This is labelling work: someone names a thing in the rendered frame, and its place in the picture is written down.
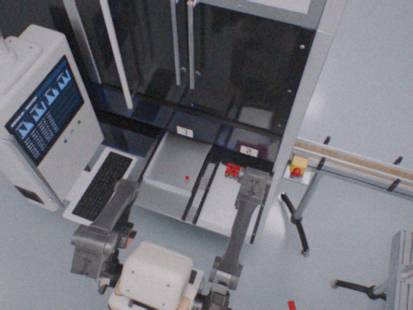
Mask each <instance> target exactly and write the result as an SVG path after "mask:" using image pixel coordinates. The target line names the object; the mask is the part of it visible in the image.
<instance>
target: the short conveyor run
mask: <svg viewBox="0 0 413 310"><path fill-rule="evenodd" d="M329 142H330V136H327V137H326V139H325V140H324V143H323V144H321V143H317V142H314V141H310V140H306V139H303V138H300V137H297V138H296V141H295V143H294V147H293V150H292V152H297V153H299V154H303V155H306V156H309V160H308V163H307V166H309V167H312V171H313V172H316V173H320V174H322V175H327V176H330V177H333V178H336V179H339V180H342V181H346V182H350V183H353V184H356V185H359V186H362V187H368V188H370V189H373V190H376V191H379V192H382V193H385V194H389V195H393V196H397V197H399V198H402V199H405V200H408V201H413V170H410V169H408V168H404V167H401V166H398V165H399V164H400V163H401V162H402V160H403V157H402V156H399V157H398V158H397V159H396V160H395V162H394V163H393V164H389V163H387V162H382V161H381V160H377V159H373V158H369V157H366V156H362V155H360V154H356V153H353V152H348V151H343V150H342V149H338V148H335V147H332V146H328V144H329Z"/></svg>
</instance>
